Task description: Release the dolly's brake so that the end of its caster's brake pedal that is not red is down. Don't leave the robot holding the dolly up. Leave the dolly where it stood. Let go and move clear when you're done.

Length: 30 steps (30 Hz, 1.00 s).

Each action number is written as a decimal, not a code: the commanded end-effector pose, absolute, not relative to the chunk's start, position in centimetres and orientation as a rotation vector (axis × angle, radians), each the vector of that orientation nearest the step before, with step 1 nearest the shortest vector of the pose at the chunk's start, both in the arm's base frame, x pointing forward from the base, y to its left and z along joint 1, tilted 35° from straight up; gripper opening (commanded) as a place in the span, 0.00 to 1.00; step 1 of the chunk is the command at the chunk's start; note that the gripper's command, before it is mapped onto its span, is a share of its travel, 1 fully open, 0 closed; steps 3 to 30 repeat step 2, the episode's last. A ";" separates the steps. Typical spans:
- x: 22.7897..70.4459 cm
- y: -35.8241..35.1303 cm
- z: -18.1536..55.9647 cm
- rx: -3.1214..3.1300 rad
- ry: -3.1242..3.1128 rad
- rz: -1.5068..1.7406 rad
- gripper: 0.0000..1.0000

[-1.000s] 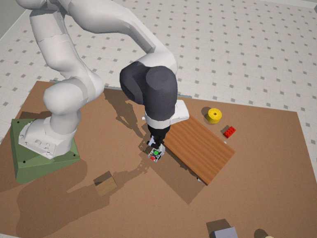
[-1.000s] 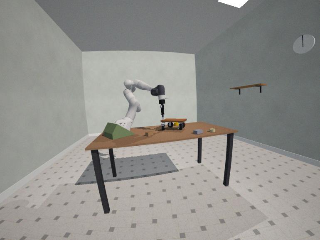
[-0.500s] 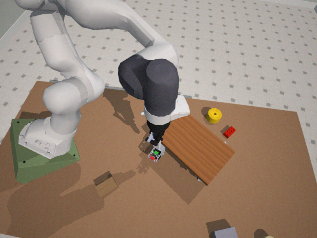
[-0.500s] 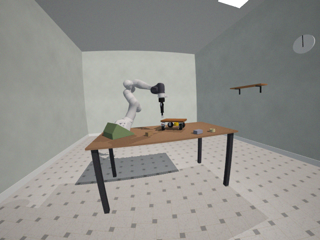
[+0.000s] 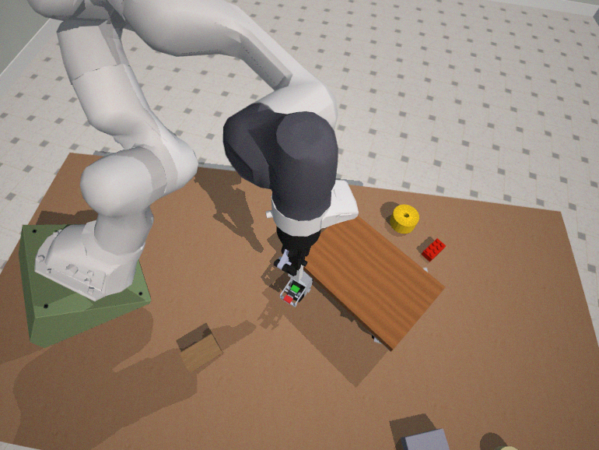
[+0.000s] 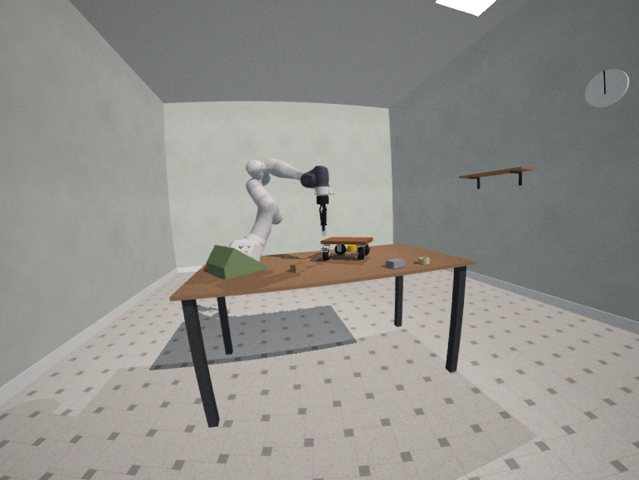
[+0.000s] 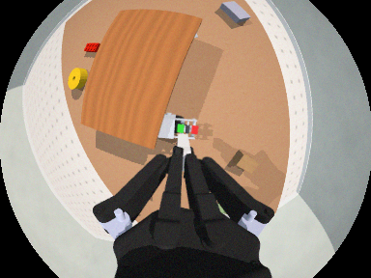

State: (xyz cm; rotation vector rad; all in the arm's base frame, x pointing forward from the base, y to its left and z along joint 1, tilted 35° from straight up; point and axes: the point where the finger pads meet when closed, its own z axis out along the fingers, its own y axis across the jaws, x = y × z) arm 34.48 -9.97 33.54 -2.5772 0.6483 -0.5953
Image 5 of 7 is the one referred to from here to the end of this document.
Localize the red toy brick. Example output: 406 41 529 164
421 238 446 262

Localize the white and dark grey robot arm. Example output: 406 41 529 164
27 0 359 301

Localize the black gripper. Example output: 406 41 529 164
274 226 321 282

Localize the yellow short cylinder with center hole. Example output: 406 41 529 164
390 205 419 234

